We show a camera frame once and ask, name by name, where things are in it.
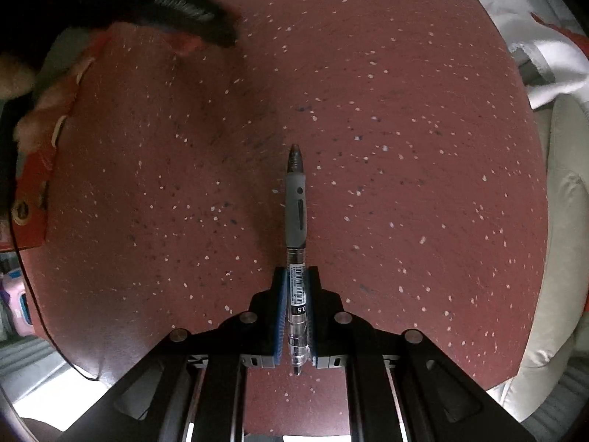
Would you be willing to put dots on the red cardboard box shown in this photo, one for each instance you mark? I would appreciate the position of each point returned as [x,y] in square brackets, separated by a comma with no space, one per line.
[34,108]

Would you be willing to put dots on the white sofa blanket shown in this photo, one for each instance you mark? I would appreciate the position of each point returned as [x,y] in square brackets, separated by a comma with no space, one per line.
[541,32]

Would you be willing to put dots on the beige leather sofa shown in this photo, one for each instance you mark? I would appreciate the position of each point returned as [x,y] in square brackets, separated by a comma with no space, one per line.
[556,329]

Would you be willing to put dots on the black grey gel pen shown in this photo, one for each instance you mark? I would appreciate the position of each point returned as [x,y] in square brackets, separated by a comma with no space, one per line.
[296,246]

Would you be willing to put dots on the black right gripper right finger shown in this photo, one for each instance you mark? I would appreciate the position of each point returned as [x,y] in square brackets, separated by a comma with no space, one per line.
[336,334]

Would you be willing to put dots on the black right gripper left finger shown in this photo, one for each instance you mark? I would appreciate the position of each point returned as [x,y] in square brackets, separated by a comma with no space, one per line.
[256,335]

